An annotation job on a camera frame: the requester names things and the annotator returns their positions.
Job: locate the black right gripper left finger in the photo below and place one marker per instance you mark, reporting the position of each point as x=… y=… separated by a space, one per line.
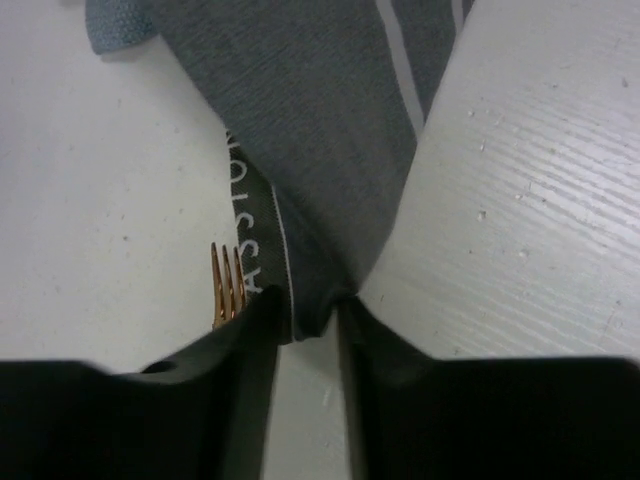
x=200 y=413

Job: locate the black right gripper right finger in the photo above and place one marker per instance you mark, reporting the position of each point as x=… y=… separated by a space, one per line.
x=412 y=416

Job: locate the copper fork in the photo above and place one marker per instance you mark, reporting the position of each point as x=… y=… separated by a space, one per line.
x=228 y=284

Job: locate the grey cloth placemat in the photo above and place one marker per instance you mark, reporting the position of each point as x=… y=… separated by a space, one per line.
x=323 y=103

